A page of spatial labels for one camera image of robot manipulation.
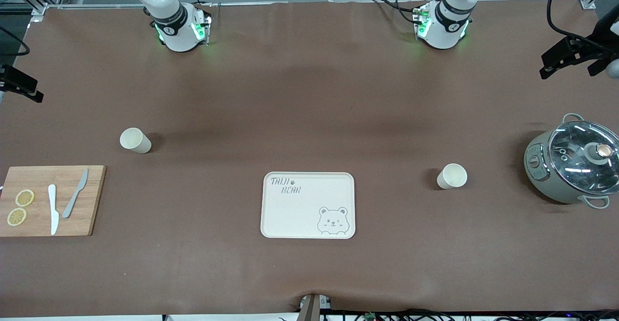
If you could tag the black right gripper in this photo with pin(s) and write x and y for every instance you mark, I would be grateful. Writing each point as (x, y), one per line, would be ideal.
(14, 80)

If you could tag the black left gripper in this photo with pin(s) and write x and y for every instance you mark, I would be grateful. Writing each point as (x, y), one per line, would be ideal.
(596, 44)

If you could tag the white IKEA cup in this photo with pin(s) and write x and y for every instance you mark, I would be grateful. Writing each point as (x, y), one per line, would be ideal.
(136, 141)
(452, 177)

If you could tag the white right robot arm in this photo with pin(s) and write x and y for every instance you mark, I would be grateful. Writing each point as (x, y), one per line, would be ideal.
(176, 36)

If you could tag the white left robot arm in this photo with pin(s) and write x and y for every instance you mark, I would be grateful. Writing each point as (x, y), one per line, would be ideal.
(442, 33)

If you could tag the bamboo cutting board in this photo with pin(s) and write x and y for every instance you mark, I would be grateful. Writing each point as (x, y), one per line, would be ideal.
(38, 178)

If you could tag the glass pot lid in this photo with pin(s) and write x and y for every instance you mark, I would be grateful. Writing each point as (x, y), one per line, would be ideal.
(575, 156)

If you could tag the yellow lemon slice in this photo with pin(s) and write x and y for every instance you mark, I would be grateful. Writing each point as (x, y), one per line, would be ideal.
(24, 197)
(17, 216)

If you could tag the grey plastic knife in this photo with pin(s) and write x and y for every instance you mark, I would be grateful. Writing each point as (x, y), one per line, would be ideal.
(73, 197)

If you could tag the grey-green electric cooking pot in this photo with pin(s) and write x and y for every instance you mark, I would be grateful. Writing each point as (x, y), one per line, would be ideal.
(539, 176)

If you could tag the white plastic knife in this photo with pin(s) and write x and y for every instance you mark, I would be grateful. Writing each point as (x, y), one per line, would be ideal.
(53, 210)

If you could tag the white bear print tray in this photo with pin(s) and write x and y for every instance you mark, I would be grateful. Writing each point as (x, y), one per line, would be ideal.
(295, 214)

